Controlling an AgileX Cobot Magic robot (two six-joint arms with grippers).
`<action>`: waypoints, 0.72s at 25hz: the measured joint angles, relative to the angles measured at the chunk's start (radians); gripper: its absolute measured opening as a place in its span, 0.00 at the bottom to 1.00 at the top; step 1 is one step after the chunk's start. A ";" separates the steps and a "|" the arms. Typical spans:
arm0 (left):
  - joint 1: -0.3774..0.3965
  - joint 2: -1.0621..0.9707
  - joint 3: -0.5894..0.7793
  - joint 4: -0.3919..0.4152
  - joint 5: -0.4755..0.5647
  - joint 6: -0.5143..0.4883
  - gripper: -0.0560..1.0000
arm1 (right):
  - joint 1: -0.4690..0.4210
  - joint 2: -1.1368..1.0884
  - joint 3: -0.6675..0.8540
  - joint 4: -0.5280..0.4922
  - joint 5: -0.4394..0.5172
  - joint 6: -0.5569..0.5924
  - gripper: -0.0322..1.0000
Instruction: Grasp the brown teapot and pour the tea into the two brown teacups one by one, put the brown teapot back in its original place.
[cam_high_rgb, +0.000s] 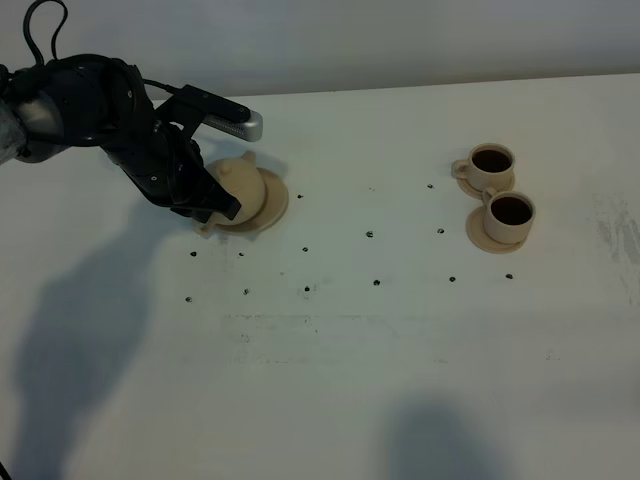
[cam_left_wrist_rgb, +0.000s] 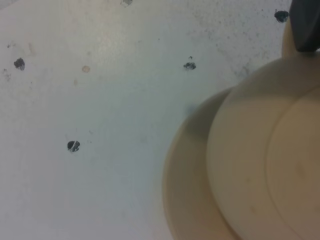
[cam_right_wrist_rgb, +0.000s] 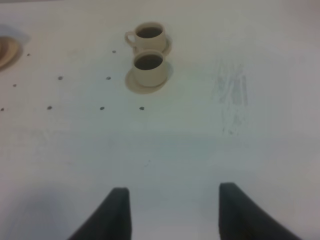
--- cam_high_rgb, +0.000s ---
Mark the beige far teacup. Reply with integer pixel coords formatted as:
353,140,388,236
451,143,515,192

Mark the beige teapot saucer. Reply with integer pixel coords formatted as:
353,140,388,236
240,167,289,234

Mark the beige near teacup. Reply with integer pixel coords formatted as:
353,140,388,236
482,188,536,245

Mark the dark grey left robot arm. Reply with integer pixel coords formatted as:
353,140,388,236
1,54,249,223

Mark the beige ceramic teapot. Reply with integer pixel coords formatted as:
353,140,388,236
194,150,266,236

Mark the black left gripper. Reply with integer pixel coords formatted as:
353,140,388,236
102,123,241,223

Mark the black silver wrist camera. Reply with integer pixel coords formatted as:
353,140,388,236
156,85,263,142

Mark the beige far saucer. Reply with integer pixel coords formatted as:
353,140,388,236
457,174,516,199

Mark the beige teacup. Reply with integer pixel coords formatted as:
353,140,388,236
482,188,536,245
451,143,515,192

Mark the beige near saucer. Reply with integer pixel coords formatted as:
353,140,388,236
465,207,526,254

